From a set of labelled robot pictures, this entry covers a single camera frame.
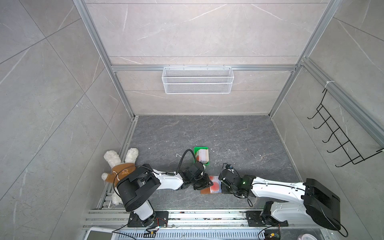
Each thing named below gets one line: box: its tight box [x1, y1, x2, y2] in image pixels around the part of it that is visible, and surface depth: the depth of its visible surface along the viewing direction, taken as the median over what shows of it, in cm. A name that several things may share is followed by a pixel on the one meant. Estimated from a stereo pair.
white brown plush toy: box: [101, 148, 139, 206], surface depth 87 cm
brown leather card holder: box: [200, 187, 223, 195], surface depth 83 cm
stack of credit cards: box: [196, 148, 210, 164], surface depth 94 cm
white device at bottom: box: [84, 227, 120, 240], surface depth 67 cm
